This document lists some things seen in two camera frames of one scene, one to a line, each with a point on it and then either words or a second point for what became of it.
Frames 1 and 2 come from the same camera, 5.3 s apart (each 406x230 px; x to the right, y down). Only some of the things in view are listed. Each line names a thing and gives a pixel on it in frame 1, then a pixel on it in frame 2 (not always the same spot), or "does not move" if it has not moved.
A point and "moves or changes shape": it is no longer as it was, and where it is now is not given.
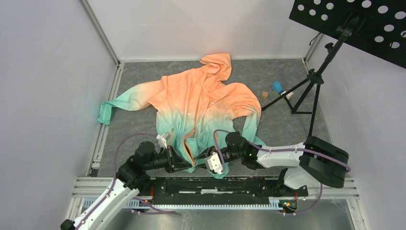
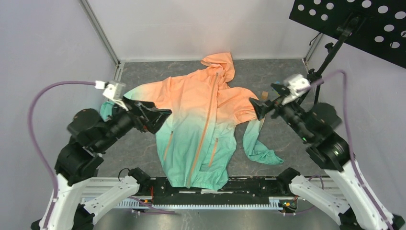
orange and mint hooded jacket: (191, 106) moves or changes shape
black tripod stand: (302, 98) does not move
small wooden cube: (264, 95) does not move
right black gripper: (207, 153) → (261, 107)
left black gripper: (175, 163) → (154, 116)
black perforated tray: (381, 31) does not move
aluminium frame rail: (92, 188) does not move
